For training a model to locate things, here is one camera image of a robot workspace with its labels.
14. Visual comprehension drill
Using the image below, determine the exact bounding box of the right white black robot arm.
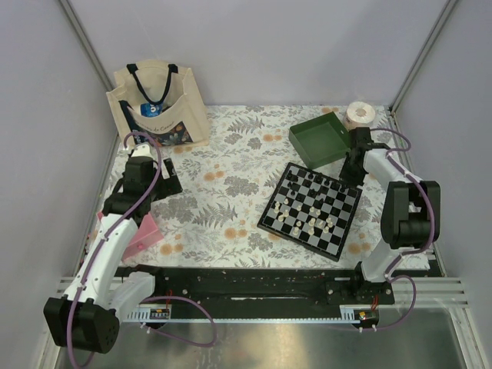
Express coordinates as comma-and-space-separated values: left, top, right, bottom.
340, 127, 440, 304

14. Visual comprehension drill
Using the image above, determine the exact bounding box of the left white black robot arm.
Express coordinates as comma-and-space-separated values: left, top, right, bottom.
43, 143, 182, 354

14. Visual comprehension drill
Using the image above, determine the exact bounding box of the black white chess board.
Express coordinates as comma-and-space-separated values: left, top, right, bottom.
258, 162, 362, 261

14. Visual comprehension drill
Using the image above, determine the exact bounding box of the green plastic tray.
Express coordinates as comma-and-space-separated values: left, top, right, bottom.
288, 112, 350, 169

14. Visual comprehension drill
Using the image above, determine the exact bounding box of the floral table mat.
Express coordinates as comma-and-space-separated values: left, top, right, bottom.
123, 105, 385, 269

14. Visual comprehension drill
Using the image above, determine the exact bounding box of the toilet paper roll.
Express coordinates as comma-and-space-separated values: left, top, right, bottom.
342, 101, 376, 131

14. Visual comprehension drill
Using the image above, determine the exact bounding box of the cream canvas tote bag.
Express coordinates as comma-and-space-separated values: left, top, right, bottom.
106, 59, 211, 147

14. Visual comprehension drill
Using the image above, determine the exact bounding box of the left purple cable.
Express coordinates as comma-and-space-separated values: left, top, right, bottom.
65, 131, 218, 366

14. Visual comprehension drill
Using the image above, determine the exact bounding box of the purple cable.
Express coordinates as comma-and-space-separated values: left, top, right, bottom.
357, 128, 439, 334
65, 131, 218, 366

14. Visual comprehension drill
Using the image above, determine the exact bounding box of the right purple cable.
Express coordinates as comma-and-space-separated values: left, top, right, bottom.
357, 128, 439, 334

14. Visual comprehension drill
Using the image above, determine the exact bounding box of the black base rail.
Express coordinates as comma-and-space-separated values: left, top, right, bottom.
115, 264, 395, 320

